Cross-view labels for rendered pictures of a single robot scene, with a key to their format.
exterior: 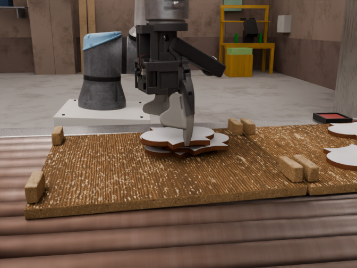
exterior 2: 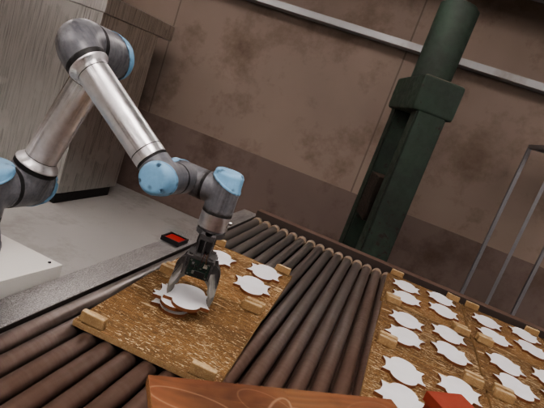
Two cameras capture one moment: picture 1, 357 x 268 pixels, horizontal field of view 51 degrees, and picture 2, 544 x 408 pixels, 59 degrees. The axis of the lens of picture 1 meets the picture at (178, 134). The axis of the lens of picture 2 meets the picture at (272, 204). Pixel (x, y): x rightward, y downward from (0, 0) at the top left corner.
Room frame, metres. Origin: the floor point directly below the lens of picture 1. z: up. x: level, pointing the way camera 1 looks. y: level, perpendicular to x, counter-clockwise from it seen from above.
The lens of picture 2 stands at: (0.17, 1.05, 1.53)
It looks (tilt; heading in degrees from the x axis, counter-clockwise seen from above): 12 degrees down; 290
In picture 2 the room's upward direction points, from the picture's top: 20 degrees clockwise
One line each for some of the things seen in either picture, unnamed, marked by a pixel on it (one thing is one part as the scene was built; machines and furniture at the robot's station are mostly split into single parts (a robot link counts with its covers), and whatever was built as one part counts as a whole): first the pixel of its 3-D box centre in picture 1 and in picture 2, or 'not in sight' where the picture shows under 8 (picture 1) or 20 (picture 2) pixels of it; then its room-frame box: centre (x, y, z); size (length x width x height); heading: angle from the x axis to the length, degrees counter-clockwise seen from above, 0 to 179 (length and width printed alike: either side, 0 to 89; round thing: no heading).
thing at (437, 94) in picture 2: not in sight; (394, 166); (0.74, -3.02, 1.32); 0.90 x 0.69 x 2.65; 97
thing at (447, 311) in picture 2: not in sight; (424, 299); (0.14, -1.07, 0.94); 0.41 x 0.35 x 0.04; 96
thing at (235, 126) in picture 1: (235, 126); (169, 270); (0.83, -0.13, 0.95); 0.06 x 0.02 x 0.03; 11
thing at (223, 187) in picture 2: not in sight; (223, 191); (0.67, 0.02, 1.27); 0.09 x 0.08 x 0.11; 8
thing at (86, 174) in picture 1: (158, 160); (180, 319); (0.66, 0.04, 0.93); 0.41 x 0.35 x 0.02; 101
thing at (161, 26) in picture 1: (163, 59); (203, 252); (0.67, 0.03, 1.11); 0.09 x 0.08 x 0.12; 113
